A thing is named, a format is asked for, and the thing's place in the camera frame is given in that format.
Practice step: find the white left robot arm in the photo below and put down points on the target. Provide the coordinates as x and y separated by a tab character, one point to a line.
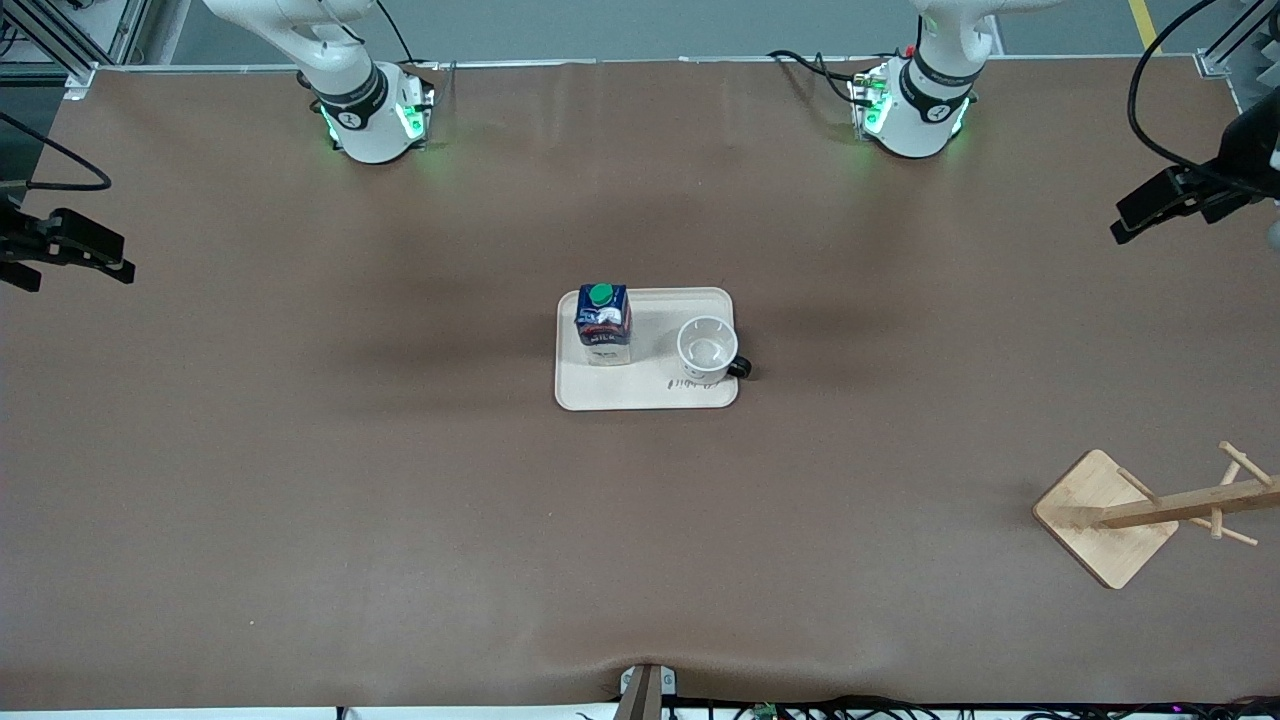
925	100

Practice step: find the beige plastic tray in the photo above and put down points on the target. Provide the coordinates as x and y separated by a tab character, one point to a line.
650	395

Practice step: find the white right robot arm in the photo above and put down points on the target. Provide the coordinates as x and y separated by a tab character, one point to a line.
365	110

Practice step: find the brown table mat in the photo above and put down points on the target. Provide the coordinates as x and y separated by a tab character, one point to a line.
640	550

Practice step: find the wooden mug stand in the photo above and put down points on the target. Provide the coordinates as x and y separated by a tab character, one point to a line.
1100	520

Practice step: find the aluminium frame profile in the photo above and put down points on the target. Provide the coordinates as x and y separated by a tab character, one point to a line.
1215	62
90	50

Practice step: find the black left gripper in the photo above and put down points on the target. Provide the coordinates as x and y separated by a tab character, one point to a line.
1246	156

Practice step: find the small green circuit board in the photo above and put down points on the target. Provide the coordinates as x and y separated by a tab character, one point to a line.
766	711

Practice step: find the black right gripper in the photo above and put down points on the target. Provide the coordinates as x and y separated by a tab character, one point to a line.
10	240

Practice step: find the blue milk carton green cap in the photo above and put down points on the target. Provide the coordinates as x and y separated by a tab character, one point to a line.
603	330

